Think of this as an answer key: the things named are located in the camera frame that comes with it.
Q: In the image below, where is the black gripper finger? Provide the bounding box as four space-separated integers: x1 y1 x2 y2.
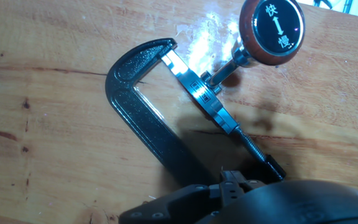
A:
119 182 244 224
219 170 266 192

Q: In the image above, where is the black C-clamp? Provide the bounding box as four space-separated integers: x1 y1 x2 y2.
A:
105 37 287 189

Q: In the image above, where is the chrome lever with brown knob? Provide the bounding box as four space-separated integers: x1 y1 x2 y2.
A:
201 0 306 94

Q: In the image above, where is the glossy wooden board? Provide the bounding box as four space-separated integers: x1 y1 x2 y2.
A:
0 0 358 224

